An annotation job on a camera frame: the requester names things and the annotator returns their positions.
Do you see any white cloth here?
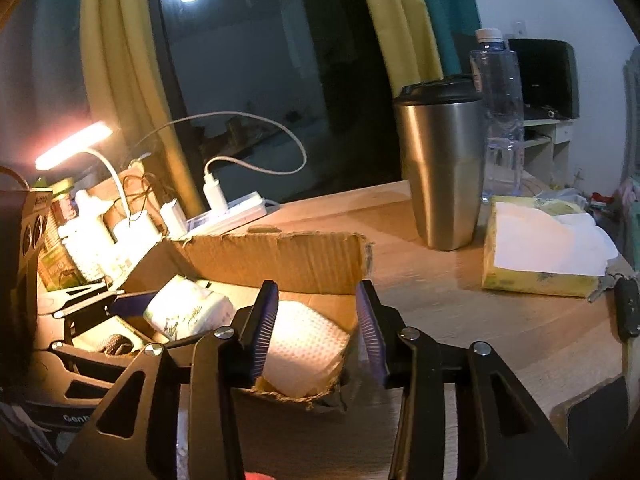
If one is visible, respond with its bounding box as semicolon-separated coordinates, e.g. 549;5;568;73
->
262;300;351;398

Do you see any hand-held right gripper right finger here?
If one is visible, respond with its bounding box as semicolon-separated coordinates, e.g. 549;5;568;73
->
354;279;583;480

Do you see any steel tumbler black lid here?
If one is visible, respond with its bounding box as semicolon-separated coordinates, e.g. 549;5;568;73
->
392;74;488;252

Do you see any brown cardboard box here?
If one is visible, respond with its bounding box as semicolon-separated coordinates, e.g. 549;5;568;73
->
115;230;376;413

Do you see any white power strip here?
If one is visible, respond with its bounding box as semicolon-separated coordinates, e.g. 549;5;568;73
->
185;191;268;236

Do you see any white woven basket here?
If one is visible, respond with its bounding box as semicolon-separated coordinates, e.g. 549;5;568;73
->
57;222;113;283

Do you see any black monitor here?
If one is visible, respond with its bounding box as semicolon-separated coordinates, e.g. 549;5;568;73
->
507;37;581;121

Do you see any black car key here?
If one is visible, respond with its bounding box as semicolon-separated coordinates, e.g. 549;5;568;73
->
614;275;640;338

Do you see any white tissue pack green print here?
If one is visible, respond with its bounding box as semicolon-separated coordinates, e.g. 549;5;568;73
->
143;275;236;343

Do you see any white charging cable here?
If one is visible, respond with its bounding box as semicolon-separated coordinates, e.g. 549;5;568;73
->
132;112;307;181

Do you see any dark flat object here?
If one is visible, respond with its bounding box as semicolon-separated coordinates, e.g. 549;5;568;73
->
550;375;631;461

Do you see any white shelf cabinet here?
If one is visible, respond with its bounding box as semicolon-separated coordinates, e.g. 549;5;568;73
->
522;117;573;186

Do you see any white charger plug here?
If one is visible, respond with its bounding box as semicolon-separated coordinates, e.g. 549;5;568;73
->
160;199;188;240
202;172;228;211

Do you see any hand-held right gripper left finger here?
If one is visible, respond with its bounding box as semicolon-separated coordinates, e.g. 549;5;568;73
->
52;280;279;480

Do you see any clear plastic water bottle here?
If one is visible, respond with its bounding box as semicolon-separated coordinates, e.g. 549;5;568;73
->
469;27;526;201

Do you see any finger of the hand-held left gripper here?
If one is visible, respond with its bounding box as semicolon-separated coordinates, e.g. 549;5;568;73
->
49;335;201;403
37;282;161;318

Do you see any white desk lamp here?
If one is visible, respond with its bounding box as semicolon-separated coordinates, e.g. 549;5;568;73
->
34;121;161;261

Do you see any yellow tissue pack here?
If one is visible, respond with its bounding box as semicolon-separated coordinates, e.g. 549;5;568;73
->
481;195;619;298

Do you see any brown knitted cloth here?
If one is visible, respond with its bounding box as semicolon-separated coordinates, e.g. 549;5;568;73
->
95;334;132;357

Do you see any teal curtain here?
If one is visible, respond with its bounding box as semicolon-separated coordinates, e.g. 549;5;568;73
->
415;0;481;76
30;0;86;131

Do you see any cardboard box behind lamp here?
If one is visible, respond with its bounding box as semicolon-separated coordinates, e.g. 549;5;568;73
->
87;165;166;233

